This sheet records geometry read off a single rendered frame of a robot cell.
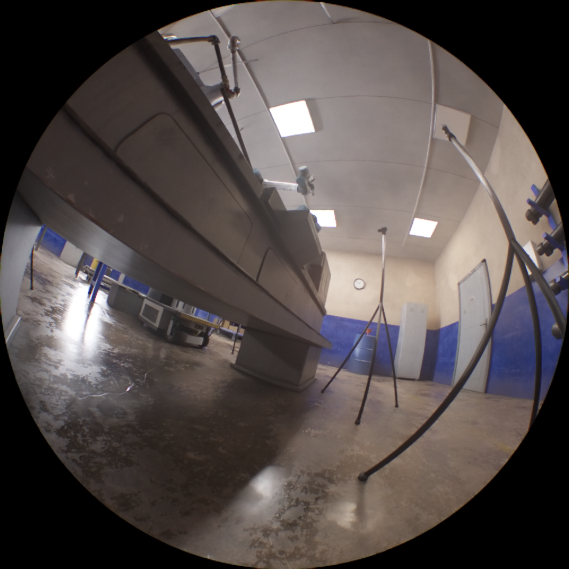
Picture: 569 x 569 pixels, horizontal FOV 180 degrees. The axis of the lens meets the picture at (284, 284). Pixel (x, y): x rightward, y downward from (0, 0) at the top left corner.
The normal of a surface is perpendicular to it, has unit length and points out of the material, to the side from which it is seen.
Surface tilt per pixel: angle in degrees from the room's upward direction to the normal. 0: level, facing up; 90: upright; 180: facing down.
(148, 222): 90
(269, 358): 90
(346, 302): 90
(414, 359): 90
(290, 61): 180
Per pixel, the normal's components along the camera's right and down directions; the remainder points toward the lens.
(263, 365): -0.33, -0.37
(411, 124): -0.26, 0.92
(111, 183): 0.91, 0.13
